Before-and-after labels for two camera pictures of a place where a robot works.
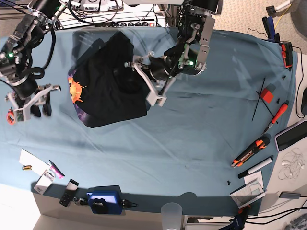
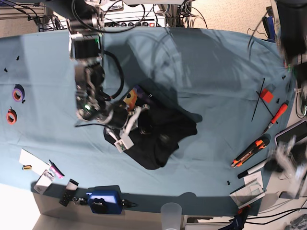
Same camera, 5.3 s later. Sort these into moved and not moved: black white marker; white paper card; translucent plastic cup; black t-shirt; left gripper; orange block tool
Moved: left gripper; black t-shirt
Not moved: white paper card; orange block tool; translucent plastic cup; black white marker
